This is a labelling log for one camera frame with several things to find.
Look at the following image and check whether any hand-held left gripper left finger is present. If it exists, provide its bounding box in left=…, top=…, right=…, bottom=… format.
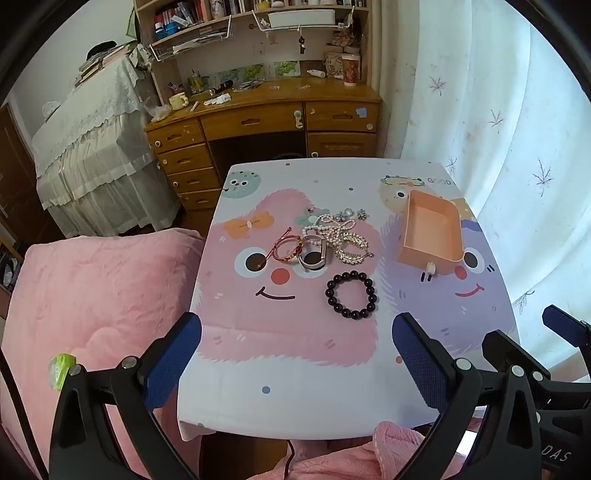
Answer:
left=48, top=311, right=204, bottom=480

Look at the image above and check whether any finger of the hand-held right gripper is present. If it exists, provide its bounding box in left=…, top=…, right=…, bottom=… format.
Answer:
left=482, top=330, right=552, bottom=384
left=542, top=305, right=591, bottom=349

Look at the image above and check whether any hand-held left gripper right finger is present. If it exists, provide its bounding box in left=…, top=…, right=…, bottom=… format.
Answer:
left=392, top=312, right=541, bottom=480

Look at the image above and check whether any black bead bracelet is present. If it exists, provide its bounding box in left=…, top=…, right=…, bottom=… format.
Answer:
left=326, top=271, right=378, bottom=321

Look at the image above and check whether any gold rhinestone hair clip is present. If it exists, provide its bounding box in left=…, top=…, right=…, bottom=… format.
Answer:
left=331, top=230, right=376, bottom=265

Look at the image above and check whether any orange plastic tray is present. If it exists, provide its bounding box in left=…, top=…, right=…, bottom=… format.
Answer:
left=396, top=189, right=464, bottom=277

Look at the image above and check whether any short pearl strand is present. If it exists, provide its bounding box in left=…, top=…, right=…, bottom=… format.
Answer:
left=321, top=225, right=354, bottom=252

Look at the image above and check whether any silver bangle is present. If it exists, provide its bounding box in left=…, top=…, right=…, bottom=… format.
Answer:
left=297, top=234, right=330, bottom=271

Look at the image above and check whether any red string bracelet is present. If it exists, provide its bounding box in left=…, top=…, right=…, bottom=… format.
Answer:
left=265, top=226, right=305, bottom=265

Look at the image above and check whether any pink fluffy blanket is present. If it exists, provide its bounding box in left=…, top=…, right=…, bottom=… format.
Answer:
left=0, top=228, right=207, bottom=480

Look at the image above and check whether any green packet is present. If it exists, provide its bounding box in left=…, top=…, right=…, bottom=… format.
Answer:
left=48, top=353, right=78, bottom=389

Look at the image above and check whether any cartoon printed tablecloth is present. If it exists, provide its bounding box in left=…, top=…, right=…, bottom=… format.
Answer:
left=178, top=158, right=520, bottom=441

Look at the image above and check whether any pink fleece clothing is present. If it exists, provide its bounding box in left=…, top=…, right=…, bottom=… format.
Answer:
left=285, top=420, right=465, bottom=480

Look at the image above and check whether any white lace covered furniture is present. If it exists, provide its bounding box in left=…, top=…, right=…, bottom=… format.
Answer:
left=30, top=54, right=184, bottom=239

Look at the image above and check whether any white leaf print curtain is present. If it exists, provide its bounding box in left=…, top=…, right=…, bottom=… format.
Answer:
left=368, top=0, right=591, bottom=385

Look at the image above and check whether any brown wooden door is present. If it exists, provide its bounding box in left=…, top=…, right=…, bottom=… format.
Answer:
left=0, top=102, right=49, bottom=252

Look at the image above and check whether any clear plastic bag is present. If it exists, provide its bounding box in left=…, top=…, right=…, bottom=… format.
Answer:
left=142, top=96, right=172, bottom=123

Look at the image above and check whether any wooden desk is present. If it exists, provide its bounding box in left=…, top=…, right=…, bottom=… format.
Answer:
left=144, top=78, right=384, bottom=213

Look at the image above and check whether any red paper cup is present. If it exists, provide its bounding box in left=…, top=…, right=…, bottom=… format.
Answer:
left=341, top=53, right=362, bottom=88

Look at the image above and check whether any stack of books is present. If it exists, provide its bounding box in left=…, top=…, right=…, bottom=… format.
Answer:
left=75, top=41, right=136, bottom=86

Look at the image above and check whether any brown paper bag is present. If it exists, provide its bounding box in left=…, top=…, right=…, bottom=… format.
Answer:
left=322, top=44, right=352, bottom=80

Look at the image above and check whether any wooden desk hutch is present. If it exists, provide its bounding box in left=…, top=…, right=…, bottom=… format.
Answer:
left=131, top=0, right=373, bottom=107

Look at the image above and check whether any white box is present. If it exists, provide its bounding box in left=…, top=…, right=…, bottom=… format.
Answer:
left=267, top=10, right=336, bottom=28

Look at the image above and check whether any long pearl necklace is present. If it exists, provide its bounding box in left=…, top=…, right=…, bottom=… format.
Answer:
left=302, top=213, right=357, bottom=237

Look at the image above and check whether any white wire shelf rack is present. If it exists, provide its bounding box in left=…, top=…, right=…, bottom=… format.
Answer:
left=148, top=15, right=232, bottom=62

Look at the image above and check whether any white wire basket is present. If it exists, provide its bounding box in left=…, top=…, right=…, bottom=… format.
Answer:
left=251, top=6, right=357, bottom=34

